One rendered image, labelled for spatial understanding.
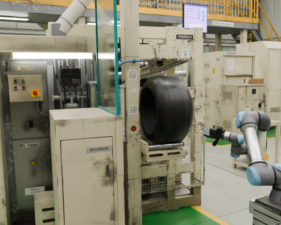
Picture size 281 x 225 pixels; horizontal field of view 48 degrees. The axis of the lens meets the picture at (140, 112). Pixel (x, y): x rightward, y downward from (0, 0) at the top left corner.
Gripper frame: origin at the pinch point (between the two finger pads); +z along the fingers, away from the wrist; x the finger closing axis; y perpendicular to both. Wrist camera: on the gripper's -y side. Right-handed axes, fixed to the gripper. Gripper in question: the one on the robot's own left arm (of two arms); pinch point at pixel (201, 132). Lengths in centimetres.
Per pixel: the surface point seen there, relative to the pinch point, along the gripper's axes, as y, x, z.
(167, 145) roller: -10.8, 15.8, 24.2
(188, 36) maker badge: 58, -90, 57
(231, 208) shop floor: -123, -60, -12
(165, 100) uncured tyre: 30.7, 15.7, 24.7
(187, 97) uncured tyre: 29.3, -0.7, 13.1
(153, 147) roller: -9.4, 25.7, 31.4
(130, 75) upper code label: 48, 18, 55
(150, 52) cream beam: 56, -24, 63
